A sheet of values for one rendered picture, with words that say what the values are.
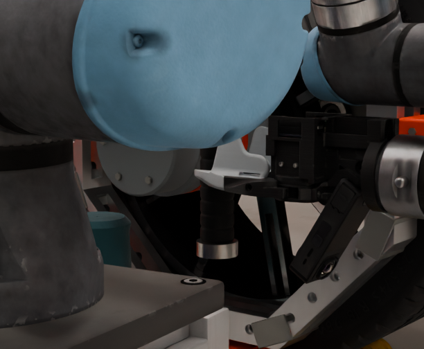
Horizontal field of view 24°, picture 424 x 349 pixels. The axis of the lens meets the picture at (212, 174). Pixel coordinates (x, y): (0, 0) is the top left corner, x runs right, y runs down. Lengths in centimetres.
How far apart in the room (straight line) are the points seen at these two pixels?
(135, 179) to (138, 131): 73
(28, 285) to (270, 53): 19
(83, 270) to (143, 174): 60
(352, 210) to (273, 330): 39
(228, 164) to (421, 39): 24
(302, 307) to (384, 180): 40
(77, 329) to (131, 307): 5
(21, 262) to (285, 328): 75
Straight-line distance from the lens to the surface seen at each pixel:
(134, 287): 65
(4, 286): 57
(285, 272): 140
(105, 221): 131
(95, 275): 61
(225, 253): 104
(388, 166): 90
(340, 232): 95
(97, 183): 149
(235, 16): 48
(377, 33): 90
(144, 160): 119
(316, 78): 94
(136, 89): 45
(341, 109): 160
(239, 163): 99
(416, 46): 89
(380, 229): 119
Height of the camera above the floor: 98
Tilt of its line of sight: 8 degrees down
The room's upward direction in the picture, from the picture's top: straight up
